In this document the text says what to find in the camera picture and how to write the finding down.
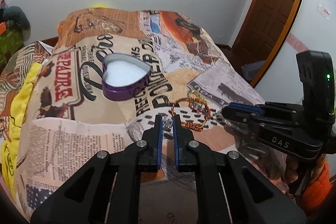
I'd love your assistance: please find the copper wire beaded bracelet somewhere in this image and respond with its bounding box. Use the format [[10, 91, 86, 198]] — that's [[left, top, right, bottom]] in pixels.
[[170, 97, 212, 132]]

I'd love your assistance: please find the purple heart-shaped tin box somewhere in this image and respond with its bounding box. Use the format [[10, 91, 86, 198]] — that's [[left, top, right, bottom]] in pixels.
[[102, 53, 152, 101]]

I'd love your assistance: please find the orange sleeve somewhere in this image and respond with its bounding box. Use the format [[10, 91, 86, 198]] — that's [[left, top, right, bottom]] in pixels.
[[299, 161, 335, 214]]

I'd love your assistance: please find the newspaper print blanket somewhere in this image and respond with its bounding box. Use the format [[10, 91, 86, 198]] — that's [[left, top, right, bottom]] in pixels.
[[12, 7, 289, 222]]

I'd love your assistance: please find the brown wooden door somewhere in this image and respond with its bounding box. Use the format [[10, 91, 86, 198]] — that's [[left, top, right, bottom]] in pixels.
[[231, 0, 301, 87]]

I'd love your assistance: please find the yellow cloth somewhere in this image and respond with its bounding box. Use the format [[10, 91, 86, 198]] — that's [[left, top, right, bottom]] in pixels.
[[1, 62, 42, 197]]

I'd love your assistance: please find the striped brown patterned bedding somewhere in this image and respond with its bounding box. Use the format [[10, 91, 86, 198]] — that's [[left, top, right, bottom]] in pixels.
[[0, 41, 53, 119]]

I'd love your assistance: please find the green patterned box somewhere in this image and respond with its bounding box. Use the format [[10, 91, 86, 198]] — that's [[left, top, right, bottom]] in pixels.
[[0, 29, 24, 70]]

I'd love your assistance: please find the dark grey plush item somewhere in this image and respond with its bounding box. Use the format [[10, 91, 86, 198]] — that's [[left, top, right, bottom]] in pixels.
[[2, 6, 30, 30]]

